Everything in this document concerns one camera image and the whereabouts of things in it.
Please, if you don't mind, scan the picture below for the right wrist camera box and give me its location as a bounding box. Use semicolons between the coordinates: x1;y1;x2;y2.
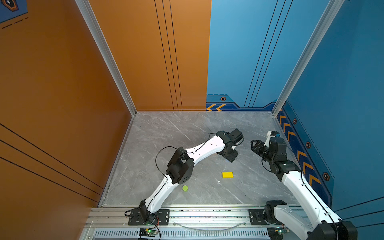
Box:
264;131;280;147

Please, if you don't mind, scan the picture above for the green circuit board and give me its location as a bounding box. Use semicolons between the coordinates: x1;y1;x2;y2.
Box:
138;228;160;240
267;228;290;240

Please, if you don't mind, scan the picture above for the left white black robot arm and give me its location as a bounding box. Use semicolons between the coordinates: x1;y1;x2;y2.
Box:
139;129;244;224

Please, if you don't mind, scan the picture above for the yellow rectangular block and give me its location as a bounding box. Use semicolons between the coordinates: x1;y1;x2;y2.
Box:
222;172;234;179

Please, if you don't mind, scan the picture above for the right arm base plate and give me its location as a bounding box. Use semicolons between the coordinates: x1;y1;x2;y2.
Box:
248;209;269;226

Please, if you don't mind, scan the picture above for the right aluminium corner post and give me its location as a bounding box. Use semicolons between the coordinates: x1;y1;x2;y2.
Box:
272;0;345;117

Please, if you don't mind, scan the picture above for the right green circuit board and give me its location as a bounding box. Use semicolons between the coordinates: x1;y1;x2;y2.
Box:
267;228;290;240

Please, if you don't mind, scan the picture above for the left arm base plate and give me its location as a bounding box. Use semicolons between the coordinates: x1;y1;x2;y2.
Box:
128;209;170;226

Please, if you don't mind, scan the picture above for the aluminium front rail frame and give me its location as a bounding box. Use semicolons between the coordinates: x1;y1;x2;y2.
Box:
78;204;344;240

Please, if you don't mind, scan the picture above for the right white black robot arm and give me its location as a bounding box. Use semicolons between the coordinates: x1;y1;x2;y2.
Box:
251;136;358;240

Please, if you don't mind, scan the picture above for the left aluminium corner post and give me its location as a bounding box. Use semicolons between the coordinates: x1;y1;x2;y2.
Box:
75;0;137;117

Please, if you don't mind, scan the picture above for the green cylinder block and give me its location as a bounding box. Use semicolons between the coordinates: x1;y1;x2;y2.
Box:
182;185;189;192

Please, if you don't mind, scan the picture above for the aluminium corner post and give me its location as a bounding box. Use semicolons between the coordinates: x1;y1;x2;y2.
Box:
75;0;137;117
272;0;345;117

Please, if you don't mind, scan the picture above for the clear cable on rail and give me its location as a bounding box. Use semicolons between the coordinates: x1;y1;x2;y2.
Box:
172;221;250;232

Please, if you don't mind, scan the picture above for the left green circuit board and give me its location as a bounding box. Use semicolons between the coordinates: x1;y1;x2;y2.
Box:
138;228;160;240

